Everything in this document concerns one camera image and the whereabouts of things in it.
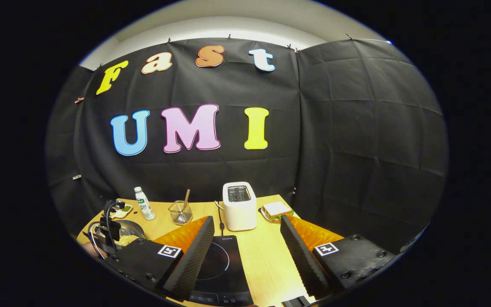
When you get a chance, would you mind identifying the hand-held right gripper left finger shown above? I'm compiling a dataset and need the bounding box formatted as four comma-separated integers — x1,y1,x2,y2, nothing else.
101,215,215,301

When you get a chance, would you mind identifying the small white plate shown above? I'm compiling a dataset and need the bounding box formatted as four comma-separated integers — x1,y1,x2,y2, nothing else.
260,207,294,222

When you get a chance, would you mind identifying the white divided sauce dish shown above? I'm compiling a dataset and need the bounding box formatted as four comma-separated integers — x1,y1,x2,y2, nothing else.
111,204,133,220

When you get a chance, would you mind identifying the white bottle with green label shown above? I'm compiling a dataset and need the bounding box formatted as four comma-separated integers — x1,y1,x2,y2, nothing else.
134,186,156,221

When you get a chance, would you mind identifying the stainless steel pot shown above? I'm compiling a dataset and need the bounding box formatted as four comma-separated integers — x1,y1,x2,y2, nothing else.
88,220,146,258

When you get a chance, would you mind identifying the black induction cooktop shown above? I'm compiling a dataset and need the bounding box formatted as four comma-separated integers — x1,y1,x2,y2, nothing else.
188,235,254,307

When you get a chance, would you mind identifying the black toaster cable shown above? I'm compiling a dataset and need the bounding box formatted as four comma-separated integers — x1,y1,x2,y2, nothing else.
215,200,225,236

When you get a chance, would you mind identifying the wire mesh utensil basket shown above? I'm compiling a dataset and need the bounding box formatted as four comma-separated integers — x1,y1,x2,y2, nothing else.
168,200,194,226

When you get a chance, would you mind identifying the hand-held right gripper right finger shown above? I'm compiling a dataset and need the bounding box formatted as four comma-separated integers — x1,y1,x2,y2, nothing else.
280,214,395,299

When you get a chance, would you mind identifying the thin grey gripper cable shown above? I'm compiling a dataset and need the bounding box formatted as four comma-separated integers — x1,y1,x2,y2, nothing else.
87,221,110,258

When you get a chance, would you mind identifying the white toaster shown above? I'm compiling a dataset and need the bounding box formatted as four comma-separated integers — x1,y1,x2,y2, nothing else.
222,182,257,232

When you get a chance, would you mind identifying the black backdrop cloth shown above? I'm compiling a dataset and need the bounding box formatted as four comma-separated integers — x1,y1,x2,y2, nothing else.
45,38,448,254

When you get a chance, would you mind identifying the sandwich with lettuce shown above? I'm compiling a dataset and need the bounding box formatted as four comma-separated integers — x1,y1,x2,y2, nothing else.
263,202,294,220

